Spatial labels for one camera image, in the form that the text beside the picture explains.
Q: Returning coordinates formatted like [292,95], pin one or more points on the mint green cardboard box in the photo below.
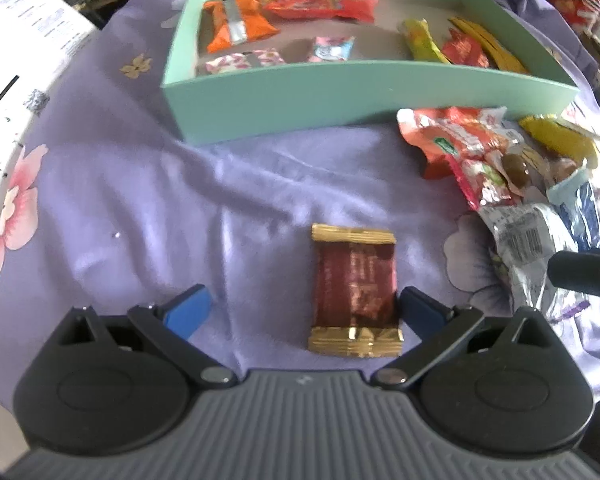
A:
[330,90]

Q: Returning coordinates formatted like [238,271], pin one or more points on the purple floral cloth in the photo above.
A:
[180,210]

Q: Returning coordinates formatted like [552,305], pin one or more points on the pink and blue candy packet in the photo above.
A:
[330,49]

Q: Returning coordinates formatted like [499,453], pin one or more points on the maroon gold-ended snack packet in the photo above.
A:
[355,285]

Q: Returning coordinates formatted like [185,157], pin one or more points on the brown jelly cup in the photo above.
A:
[517,170]

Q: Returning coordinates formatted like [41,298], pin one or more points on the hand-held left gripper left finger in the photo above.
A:
[187,310]

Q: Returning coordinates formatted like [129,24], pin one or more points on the pink floral snack packet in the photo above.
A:
[230,62]

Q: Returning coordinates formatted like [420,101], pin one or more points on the small red snack packet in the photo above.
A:
[462,50]

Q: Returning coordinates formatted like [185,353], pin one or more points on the clear silver cookie packet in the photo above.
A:
[525,240]

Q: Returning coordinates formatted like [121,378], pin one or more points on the blue and white snack packet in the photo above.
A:
[582,210]

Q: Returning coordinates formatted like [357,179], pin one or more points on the long red snack packet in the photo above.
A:
[320,6]

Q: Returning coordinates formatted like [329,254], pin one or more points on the orange silver-striped snack packet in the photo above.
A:
[252,22]

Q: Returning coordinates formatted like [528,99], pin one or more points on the red-orange green-label snack packet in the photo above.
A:
[440,142]

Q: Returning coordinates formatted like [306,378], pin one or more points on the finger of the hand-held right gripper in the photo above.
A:
[580,270]

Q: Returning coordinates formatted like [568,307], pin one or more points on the yellow-green snack packet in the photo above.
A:
[420,40]

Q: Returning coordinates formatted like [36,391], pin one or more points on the yellow silver-striped snack packet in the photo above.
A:
[560,137]

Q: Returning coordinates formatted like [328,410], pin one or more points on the white instruction sheet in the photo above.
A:
[10,60]

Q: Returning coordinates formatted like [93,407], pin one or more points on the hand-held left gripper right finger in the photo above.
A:
[422,315]

